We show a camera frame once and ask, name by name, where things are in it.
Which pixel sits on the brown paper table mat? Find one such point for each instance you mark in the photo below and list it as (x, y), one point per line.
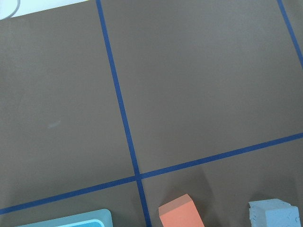
(126, 105)

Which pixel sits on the teal gripper finger pad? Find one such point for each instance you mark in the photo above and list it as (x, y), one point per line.
(97, 218)

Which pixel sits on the light blue block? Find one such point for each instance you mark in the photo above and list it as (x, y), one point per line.
(273, 213)

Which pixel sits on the orange block left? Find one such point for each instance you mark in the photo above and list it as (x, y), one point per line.
(180, 212)

